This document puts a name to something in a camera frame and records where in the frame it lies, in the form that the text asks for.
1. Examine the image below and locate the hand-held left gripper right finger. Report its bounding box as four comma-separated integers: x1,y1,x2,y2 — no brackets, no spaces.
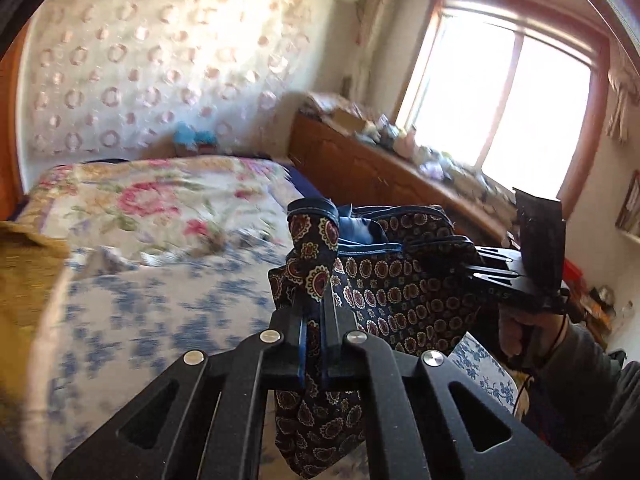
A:
321,304,577,480

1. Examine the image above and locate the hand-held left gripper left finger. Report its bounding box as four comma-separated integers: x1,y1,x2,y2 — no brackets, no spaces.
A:
52,309,308,480

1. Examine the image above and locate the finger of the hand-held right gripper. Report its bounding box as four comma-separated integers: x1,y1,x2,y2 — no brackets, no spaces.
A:
472,247,527,272
469,270,527,295

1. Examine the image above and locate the navy patterned satin shirt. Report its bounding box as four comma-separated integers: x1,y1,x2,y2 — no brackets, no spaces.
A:
267,197,502,479

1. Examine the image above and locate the person's right forearm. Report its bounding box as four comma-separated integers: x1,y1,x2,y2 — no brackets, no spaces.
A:
535,322,627,412

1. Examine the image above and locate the person's right hand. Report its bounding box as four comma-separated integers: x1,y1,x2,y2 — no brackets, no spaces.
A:
498,305,569,369

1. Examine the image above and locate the framed picture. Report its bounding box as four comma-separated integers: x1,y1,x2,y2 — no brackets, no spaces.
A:
615,170,640,236

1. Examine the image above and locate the blue floral bedspread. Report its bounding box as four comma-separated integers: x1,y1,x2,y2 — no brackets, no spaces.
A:
25,245,522,480

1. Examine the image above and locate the wooden sideboard cabinet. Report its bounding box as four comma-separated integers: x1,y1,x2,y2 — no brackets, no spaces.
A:
288,109,522,247

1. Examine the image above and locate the pink bottle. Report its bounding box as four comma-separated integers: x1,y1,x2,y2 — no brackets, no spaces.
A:
395,127,419,157

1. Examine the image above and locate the wooden framed window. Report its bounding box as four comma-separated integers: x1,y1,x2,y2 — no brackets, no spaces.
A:
391,0,612,207

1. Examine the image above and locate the navy blue bed sheet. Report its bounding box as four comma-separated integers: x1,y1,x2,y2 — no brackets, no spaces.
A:
284,162,322,202

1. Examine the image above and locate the person's grey garment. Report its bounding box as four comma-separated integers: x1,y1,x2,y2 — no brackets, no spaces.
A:
570,355,640,480

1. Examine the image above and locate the cardboard box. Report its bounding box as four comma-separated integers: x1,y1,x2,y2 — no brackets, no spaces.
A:
330,107,372,134

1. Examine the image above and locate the pink floral quilt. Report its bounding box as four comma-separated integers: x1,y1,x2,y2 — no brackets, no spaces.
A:
27,156,307,263

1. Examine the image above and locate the folded floral cloth stack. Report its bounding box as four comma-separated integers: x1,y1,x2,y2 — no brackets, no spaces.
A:
302,91,352,116

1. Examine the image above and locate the light blue plastic item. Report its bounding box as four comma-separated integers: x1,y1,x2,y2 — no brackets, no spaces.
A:
172,122,217,154

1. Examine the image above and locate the beige window curtain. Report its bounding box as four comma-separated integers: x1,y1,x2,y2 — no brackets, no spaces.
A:
354,0,402,92

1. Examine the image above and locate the olive patterned folded blanket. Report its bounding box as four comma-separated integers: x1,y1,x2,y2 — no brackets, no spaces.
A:
0,219,72,413

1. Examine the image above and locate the sheer circle-print curtain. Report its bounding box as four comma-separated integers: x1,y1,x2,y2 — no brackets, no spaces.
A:
21,0,322,159

